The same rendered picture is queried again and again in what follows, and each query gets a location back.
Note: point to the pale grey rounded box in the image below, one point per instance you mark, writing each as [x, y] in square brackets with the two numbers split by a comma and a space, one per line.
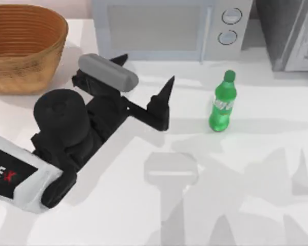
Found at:
[110, 73]

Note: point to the microwave oven door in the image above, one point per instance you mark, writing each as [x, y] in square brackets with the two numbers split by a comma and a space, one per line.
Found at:
[154, 28]

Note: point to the pale microwave oven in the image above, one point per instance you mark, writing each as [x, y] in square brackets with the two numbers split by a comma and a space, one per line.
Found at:
[169, 53]

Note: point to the green bottle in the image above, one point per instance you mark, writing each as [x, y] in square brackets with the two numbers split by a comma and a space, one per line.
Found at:
[222, 105]

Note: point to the brown wicker basket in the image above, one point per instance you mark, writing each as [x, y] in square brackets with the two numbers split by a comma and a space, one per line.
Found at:
[20, 64]

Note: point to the round microwave knob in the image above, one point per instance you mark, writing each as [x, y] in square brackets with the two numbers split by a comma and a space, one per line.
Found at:
[227, 37]
[232, 15]

